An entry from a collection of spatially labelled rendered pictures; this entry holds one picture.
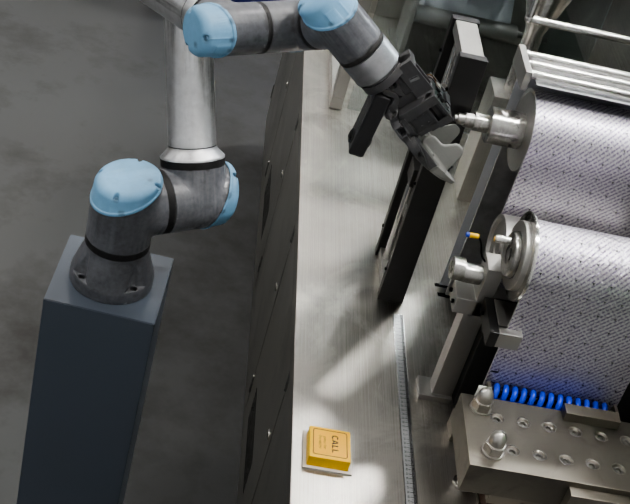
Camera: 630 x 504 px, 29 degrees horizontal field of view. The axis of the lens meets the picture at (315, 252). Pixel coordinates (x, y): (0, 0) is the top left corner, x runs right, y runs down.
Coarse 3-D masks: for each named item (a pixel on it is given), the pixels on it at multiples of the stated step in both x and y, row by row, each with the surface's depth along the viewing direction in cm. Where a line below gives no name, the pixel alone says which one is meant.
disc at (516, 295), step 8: (528, 216) 198; (536, 216) 195; (536, 224) 193; (536, 232) 192; (536, 240) 192; (536, 248) 191; (536, 256) 191; (528, 272) 192; (528, 280) 192; (520, 288) 195; (512, 296) 198; (520, 296) 195
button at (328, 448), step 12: (312, 432) 203; (324, 432) 203; (336, 432) 204; (348, 432) 205; (312, 444) 200; (324, 444) 201; (336, 444) 202; (348, 444) 202; (312, 456) 199; (324, 456) 199; (336, 456) 200; (348, 456) 200; (336, 468) 200; (348, 468) 200
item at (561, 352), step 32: (512, 320) 198; (544, 320) 198; (576, 320) 198; (608, 320) 198; (512, 352) 202; (544, 352) 202; (576, 352) 202; (608, 352) 202; (512, 384) 207; (544, 384) 207; (576, 384) 207; (608, 384) 206
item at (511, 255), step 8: (512, 232) 198; (520, 232) 198; (520, 240) 195; (504, 248) 201; (512, 248) 196; (520, 248) 195; (504, 256) 200; (512, 256) 196; (520, 256) 195; (504, 264) 199; (512, 264) 195; (504, 272) 198; (512, 272) 196
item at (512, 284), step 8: (520, 224) 198; (528, 224) 196; (528, 232) 194; (528, 240) 193; (528, 248) 193; (528, 256) 193; (520, 264) 194; (528, 264) 193; (520, 272) 193; (504, 280) 201; (512, 280) 197; (520, 280) 194; (512, 288) 196
